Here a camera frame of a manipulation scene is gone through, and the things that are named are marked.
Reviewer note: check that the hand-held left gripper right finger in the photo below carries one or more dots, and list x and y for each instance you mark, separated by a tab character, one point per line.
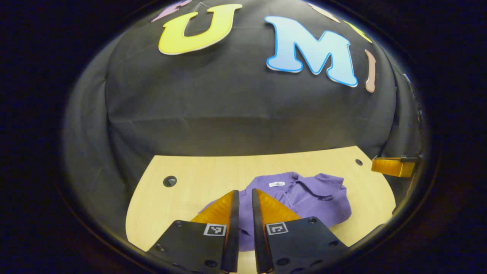
258	228

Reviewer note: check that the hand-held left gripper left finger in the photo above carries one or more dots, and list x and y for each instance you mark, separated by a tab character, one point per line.
233	228

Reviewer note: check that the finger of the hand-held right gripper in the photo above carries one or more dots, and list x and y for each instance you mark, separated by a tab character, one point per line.
392	166

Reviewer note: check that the purple ribbed button shirt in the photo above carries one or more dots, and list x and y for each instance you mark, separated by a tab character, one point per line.
308	199

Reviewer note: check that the black backdrop cloth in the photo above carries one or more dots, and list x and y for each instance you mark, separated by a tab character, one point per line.
228	114

